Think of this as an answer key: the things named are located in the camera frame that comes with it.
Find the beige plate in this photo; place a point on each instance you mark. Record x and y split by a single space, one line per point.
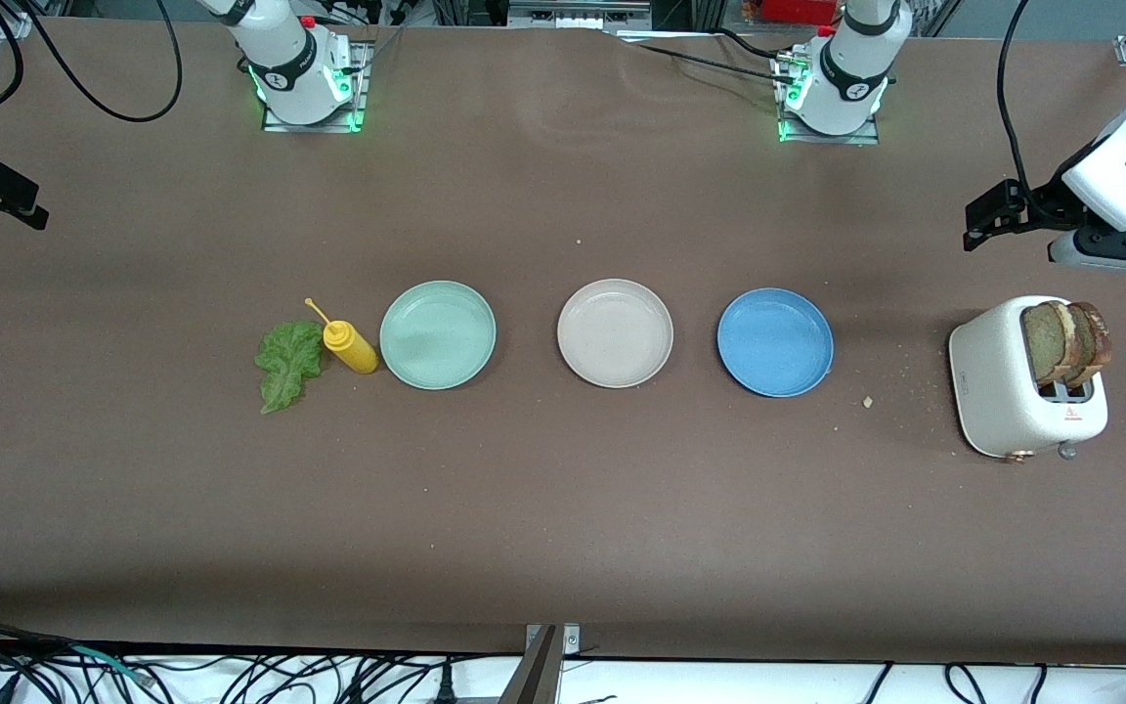
615 333

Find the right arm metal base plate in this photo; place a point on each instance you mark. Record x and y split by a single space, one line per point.
275 125

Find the yellow squeeze bottle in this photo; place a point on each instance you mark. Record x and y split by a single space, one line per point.
353 347

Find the aluminium frame profile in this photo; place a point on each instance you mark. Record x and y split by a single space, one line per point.
578 12

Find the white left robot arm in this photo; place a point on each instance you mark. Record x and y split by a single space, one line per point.
846 88

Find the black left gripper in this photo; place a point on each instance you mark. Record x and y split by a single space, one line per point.
1037 202

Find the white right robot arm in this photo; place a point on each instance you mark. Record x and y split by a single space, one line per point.
289 68

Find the green lettuce leaf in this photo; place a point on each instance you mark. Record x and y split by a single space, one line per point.
287 367

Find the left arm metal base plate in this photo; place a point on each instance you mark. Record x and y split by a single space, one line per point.
817 139

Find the white toaster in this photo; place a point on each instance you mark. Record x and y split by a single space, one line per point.
998 391

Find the mint green plate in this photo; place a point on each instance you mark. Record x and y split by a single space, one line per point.
438 335

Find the blue plate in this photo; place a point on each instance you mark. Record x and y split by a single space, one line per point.
775 342

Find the red box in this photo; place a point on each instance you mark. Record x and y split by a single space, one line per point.
798 10

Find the dark crust bread slice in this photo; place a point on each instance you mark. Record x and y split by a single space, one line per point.
1096 337

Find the metal table edge bracket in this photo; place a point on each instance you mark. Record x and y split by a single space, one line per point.
548 665

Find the light brown bread slice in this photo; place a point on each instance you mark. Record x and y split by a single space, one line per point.
1044 342

